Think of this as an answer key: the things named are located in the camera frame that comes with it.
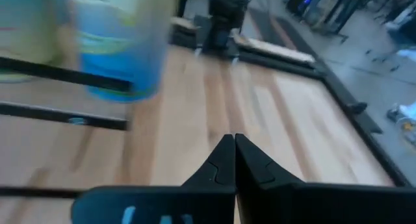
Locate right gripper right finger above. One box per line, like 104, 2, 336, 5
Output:
235, 134, 416, 224

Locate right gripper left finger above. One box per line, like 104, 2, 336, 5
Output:
70, 134, 237, 224

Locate blue tomato label can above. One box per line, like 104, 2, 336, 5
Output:
70, 0, 170, 103

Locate yellow label can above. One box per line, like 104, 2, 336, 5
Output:
0, 0, 71, 84

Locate black clamp knob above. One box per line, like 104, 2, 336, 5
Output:
346, 101, 369, 115

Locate black orange-striped floor mat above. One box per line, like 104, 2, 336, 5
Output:
240, 6, 321, 59

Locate black box blue light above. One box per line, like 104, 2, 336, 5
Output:
285, 0, 315, 14

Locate black aluminium table frame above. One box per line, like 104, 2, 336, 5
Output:
168, 14, 413, 188

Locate wooden shelf black frame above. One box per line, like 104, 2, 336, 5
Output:
0, 55, 134, 199

